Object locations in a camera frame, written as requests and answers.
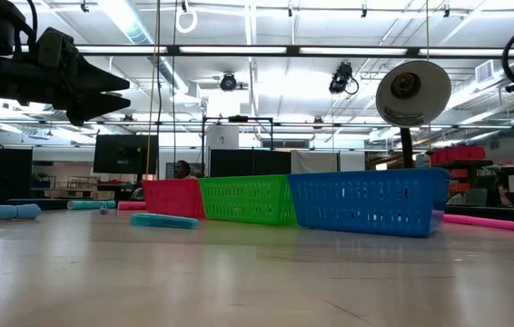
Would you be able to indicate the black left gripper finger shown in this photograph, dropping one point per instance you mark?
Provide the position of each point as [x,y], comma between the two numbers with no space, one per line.
[100,82]
[98,108]

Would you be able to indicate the purple highlighter marker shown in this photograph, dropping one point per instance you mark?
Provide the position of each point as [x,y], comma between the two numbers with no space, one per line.
[104,210]
[438,216]

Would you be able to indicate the reddish pink highlighter marker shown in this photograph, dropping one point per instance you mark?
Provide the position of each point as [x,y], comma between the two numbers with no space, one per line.
[484,222]

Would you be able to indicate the black monitor screen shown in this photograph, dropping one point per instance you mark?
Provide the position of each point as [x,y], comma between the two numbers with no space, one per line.
[125,154]

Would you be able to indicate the black partition panel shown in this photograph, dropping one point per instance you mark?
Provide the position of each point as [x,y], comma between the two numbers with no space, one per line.
[2,175]

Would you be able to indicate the person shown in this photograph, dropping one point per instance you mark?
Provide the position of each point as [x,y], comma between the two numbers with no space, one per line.
[183,169]

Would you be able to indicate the red plastic basket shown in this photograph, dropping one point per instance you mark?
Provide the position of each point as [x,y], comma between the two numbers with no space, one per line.
[173,199]

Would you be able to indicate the black partition screen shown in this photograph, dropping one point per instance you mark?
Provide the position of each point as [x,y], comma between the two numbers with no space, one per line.
[250,163]

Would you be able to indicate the green plastic basket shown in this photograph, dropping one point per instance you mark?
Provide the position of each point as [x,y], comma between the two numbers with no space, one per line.
[248,200]

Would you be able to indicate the white board panel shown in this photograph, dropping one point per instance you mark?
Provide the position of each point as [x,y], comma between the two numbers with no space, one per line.
[313,162]

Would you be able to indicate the blue plastic basket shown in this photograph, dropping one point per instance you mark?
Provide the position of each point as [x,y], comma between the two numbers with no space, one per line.
[366,202]

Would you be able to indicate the black desk lamp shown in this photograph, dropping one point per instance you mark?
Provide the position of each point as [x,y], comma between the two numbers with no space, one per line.
[413,93]

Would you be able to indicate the red storage bin row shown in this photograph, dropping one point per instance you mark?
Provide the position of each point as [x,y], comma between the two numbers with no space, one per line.
[459,155]

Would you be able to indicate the orange storage bins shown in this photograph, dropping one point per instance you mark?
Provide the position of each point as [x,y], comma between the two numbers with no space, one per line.
[459,173]

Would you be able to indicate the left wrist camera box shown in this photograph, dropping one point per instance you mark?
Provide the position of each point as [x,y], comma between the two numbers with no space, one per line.
[57,47]

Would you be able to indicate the black tubular stand frame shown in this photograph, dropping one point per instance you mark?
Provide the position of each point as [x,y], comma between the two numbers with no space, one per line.
[203,145]

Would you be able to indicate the black ceiling camera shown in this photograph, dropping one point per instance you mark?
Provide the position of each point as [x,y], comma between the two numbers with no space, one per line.
[228,82]

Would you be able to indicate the black overhead rig camera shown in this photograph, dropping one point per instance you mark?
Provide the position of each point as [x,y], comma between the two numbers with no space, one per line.
[341,77]

